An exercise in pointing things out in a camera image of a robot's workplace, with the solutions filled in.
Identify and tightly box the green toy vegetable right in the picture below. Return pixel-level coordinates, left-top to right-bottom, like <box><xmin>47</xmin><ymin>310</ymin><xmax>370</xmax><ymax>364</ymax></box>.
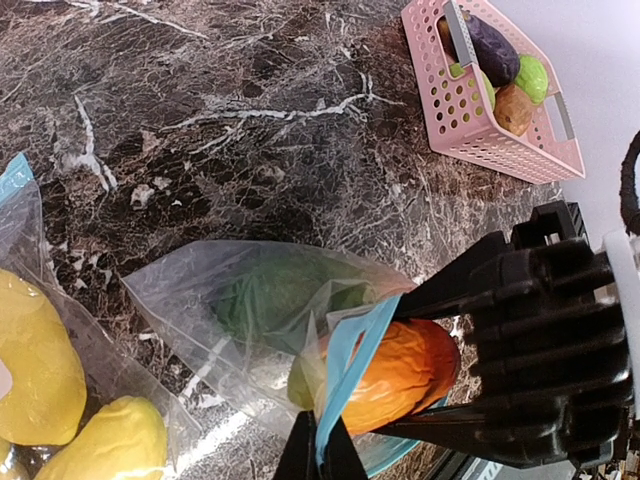
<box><xmin>514</xmin><ymin>55</ymin><xmax>549</xmax><ymax>105</ymax></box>

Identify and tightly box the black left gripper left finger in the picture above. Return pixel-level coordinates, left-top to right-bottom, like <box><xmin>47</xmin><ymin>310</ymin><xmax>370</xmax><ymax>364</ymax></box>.
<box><xmin>272</xmin><ymin>411</ymin><xmax>318</xmax><ymax>480</ymax></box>

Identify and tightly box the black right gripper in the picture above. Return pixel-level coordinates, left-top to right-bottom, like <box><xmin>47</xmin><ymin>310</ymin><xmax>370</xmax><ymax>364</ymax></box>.
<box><xmin>374</xmin><ymin>379</ymin><xmax>633</xmax><ymax>469</ymax></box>

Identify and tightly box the orange red toy pepper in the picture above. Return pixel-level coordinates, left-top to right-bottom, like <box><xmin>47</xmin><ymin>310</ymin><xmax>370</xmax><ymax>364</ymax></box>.
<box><xmin>342</xmin><ymin>319</ymin><xmax>461</xmax><ymax>436</ymax></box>

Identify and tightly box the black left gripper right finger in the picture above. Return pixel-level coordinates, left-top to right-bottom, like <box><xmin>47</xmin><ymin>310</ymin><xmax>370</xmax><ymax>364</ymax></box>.
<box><xmin>319</xmin><ymin>419</ymin><xmax>368</xmax><ymax>480</ymax></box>

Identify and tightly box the pink plastic basket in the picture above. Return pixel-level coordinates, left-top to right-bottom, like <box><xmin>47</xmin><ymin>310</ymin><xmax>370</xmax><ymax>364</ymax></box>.
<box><xmin>402</xmin><ymin>1</ymin><xmax>586</xmax><ymax>184</ymax></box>

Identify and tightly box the large clear zip bag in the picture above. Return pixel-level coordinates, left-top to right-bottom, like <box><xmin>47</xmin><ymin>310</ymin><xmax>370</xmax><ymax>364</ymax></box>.
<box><xmin>1</xmin><ymin>155</ymin><xmax>201</xmax><ymax>479</ymax></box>

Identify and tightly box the small clear zip bag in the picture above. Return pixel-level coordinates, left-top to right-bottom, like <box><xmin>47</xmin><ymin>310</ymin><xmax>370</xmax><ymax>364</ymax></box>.
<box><xmin>124</xmin><ymin>240</ymin><xmax>461</xmax><ymax>476</ymax></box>

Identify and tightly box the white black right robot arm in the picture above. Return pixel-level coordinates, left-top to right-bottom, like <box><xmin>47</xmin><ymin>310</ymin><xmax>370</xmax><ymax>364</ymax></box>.
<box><xmin>381</xmin><ymin>142</ymin><xmax>639</xmax><ymax>468</ymax></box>

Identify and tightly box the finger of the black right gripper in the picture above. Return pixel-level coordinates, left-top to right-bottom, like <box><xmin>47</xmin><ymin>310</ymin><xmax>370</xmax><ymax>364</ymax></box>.
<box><xmin>393</xmin><ymin>232</ymin><xmax>510</xmax><ymax>320</ymax></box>

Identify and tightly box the purple toy eggplant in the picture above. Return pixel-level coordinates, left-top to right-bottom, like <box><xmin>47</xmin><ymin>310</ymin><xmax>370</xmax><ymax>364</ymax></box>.
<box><xmin>463</xmin><ymin>12</ymin><xmax>520</xmax><ymax>88</ymax></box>

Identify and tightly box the brown toy potato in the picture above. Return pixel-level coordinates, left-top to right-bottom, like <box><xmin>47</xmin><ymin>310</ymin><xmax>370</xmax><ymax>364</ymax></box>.
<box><xmin>493</xmin><ymin>84</ymin><xmax>535</xmax><ymax>137</ymax></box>

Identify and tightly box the yellow toy lemon front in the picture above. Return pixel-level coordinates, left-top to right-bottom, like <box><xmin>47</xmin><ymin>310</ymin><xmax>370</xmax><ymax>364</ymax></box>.
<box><xmin>1</xmin><ymin>270</ymin><xmax>87</xmax><ymax>446</ymax></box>

